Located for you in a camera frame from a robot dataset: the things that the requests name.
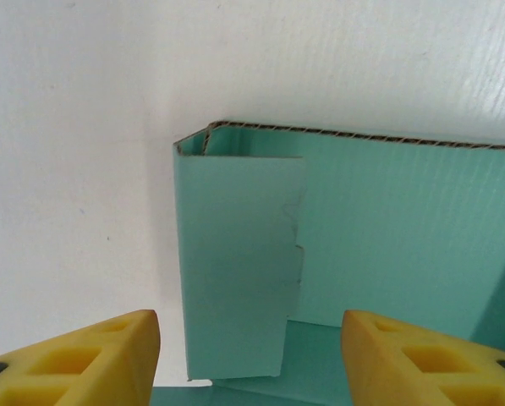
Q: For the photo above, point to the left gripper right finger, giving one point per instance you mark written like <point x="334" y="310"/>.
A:
<point x="425" y="363"/>

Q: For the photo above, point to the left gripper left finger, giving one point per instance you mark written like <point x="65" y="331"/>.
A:
<point x="74" y="363"/>

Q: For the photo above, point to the teal cardboard box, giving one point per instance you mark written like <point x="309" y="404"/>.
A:
<point x="383" y="237"/>

